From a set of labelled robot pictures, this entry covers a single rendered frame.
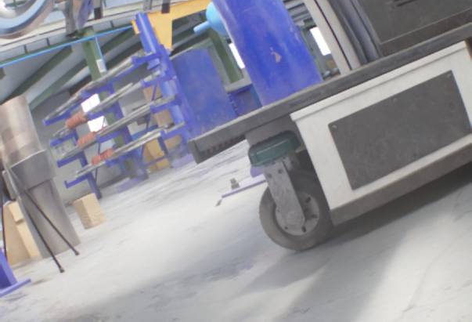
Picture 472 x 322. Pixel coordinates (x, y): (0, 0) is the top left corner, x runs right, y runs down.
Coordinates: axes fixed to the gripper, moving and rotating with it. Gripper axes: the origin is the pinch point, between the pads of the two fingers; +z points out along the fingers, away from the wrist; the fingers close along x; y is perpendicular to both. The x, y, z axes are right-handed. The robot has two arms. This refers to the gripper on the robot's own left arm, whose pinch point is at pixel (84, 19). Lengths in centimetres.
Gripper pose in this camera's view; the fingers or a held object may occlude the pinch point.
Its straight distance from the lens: 176.0
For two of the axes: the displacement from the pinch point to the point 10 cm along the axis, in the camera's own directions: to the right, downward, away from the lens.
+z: 1.3, 9.3, 3.6
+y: -8.8, -0.6, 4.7
